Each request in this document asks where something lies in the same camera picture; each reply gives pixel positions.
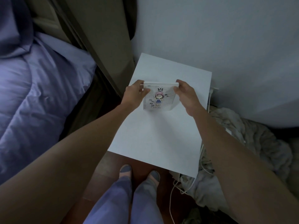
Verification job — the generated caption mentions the person's right hand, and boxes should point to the person's right hand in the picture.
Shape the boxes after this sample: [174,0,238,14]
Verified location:
[173,79,207,118]

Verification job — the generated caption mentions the person's left hand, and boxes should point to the person's left hand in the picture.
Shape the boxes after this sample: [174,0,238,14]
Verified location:
[120,80,151,111]

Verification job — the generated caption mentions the white notebook with cartoon girl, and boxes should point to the white notebook with cartoon girl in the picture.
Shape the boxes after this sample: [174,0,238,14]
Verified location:
[140,81,180,111]

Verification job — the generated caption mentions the person's left forearm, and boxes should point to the person's left forearm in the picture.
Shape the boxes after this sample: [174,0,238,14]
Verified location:
[0,103,135,224]

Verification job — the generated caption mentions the person's right forearm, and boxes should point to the person's right forearm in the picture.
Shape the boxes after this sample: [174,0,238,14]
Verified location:
[193,110,299,224]

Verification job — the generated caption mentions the white bedside table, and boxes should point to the white bedside table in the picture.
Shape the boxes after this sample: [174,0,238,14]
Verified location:
[107,53,212,179]

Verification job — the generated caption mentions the beige headboard panel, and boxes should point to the beige headboard panel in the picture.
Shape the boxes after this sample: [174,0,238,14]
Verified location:
[63,0,136,97]

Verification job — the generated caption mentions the person's left slipper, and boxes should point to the person's left slipper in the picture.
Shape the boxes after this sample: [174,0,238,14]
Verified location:
[119,164,133,182]

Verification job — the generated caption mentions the person's slipper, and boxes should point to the person's slipper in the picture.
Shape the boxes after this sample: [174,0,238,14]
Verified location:
[147,170,161,187]
[119,164,133,182]

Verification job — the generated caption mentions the person's right slipper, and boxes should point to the person's right slipper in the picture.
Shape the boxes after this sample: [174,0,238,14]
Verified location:
[147,170,161,187]

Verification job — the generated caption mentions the crumpled beige blanket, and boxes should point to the crumpled beige blanket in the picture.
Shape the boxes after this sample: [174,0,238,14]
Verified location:
[170,106,299,217]

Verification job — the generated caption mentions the person's purple trousers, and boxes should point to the person's purple trousers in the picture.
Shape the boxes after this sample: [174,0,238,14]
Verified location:
[82,176,164,224]

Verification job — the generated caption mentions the purple bed duvet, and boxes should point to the purple bed duvet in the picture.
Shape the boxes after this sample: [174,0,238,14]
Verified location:
[0,0,97,185]

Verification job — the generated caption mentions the wooden bed frame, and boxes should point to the wooden bed frame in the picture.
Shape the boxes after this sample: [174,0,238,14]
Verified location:
[53,0,124,141]

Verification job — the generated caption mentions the white charging cable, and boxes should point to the white charging cable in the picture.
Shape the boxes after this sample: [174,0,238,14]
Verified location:
[169,144,211,224]

